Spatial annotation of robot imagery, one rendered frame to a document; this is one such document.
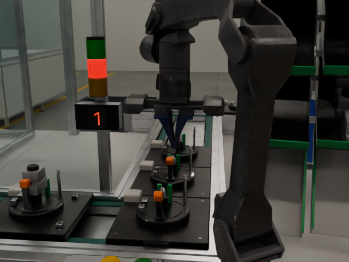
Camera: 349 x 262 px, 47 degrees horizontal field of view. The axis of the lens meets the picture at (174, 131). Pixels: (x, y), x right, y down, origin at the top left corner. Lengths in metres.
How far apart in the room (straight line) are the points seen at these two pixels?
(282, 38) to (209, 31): 10.92
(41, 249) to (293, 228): 0.57
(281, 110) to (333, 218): 0.28
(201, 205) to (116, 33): 10.83
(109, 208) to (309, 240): 0.57
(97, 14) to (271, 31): 0.68
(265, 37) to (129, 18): 11.24
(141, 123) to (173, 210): 1.22
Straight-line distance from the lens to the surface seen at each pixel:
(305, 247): 1.20
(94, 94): 1.10
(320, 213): 1.02
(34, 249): 1.00
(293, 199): 1.01
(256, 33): 0.51
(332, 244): 1.24
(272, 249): 0.62
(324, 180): 1.05
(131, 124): 2.23
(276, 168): 1.03
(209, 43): 11.45
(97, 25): 1.12
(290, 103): 1.05
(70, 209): 1.14
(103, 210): 1.20
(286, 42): 0.53
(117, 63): 11.88
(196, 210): 1.10
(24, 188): 1.08
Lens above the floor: 1.46
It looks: 16 degrees down
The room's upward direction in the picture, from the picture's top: straight up
